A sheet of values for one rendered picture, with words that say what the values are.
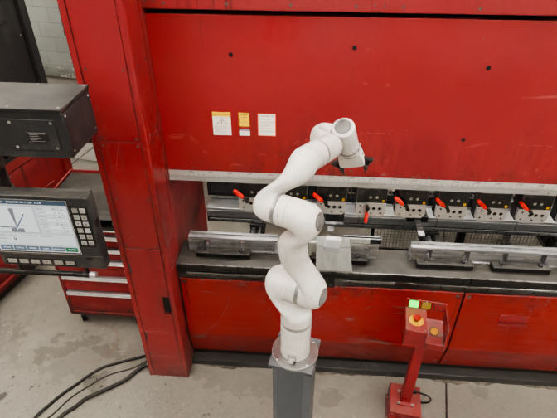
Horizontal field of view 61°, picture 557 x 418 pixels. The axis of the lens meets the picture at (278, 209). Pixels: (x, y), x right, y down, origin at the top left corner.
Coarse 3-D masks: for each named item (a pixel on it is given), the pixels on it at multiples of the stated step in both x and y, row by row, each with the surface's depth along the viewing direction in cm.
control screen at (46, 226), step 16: (0, 208) 183; (16, 208) 183; (32, 208) 182; (48, 208) 182; (64, 208) 181; (0, 224) 188; (16, 224) 187; (32, 224) 187; (48, 224) 186; (64, 224) 186; (0, 240) 193; (32, 240) 191; (48, 240) 191; (64, 240) 190
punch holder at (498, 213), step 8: (480, 192) 231; (488, 200) 231; (496, 200) 230; (504, 200) 230; (472, 208) 241; (480, 208) 234; (496, 208) 233; (504, 208) 233; (480, 216) 236; (488, 216) 236; (496, 216) 236; (504, 216) 235
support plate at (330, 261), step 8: (320, 240) 253; (344, 240) 253; (320, 248) 247; (344, 248) 247; (320, 256) 242; (328, 256) 242; (336, 256) 242; (344, 256) 242; (320, 264) 237; (328, 264) 237; (336, 264) 237; (344, 264) 237; (344, 272) 233
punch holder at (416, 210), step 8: (400, 192) 232; (408, 192) 232; (416, 192) 231; (424, 192) 231; (408, 200) 234; (416, 200) 234; (424, 200) 234; (400, 208) 237; (416, 208) 236; (424, 208) 236; (400, 216) 240; (408, 216) 240; (416, 216) 239
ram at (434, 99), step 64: (192, 64) 203; (256, 64) 201; (320, 64) 199; (384, 64) 197; (448, 64) 195; (512, 64) 193; (192, 128) 221; (256, 128) 218; (384, 128) 214; (448, 128) 211; (512, 128) 209; (512, 192) 228
